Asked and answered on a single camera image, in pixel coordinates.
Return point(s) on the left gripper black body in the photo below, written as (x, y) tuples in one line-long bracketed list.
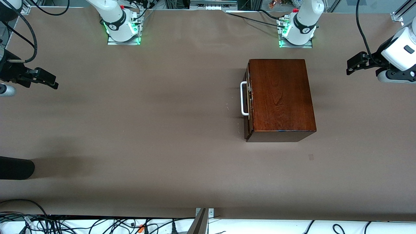
[(373, 61)]

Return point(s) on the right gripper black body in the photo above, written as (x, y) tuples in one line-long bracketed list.
[(10, 71)]

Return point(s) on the light wood drawer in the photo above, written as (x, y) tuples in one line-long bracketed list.
[(251, 122)]

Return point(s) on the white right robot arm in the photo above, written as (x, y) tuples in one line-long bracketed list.
[(113, 19)]

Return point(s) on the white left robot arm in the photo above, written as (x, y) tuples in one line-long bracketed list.
[(302, 35)]

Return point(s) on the dark brown wooden cabinet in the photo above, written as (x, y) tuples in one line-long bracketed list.
[(279, 97)]

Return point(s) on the black cylinder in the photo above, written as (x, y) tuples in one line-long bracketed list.
[(16, 168)]

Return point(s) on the brown table cover sheet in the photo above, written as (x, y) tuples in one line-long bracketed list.
[(130, 130)]

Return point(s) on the grey power strip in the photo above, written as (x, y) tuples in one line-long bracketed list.
[(213, 5)]

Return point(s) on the orange connector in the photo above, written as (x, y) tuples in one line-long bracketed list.
[(141, 229)]

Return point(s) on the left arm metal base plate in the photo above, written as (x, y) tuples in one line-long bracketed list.
[(308, 46)]

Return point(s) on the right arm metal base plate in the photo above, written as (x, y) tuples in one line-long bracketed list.
[(112, 43)]

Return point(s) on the small metal bracket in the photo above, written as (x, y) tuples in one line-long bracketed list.
[(211, 213)]

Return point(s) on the dark slanted post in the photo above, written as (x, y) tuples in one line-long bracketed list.
[(199, 226)]

